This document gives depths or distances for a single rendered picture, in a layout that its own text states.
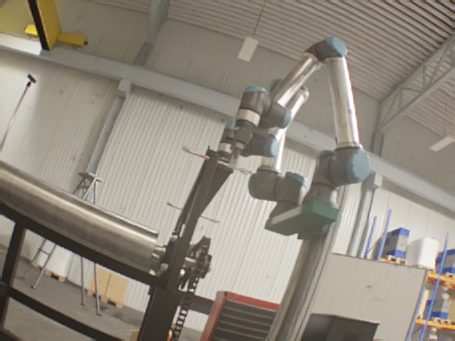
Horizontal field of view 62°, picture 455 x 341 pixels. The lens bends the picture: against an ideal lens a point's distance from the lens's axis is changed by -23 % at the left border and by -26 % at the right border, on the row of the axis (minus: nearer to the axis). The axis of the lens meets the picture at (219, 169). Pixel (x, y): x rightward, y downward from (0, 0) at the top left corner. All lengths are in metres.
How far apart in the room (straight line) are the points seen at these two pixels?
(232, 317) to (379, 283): 2.97
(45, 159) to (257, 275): 6.58
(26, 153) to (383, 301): 10.30
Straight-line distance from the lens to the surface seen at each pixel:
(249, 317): 4.11
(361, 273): 6.48
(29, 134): 13.22
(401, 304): 6.50
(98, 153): 12.39
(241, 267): 12.26
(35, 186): 1.43
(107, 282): 9.95
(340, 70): 2.23
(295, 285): 2.55
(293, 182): 2.68
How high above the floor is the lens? 0.73
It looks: 17 degrees up
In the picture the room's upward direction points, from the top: 19 degrees clockwise
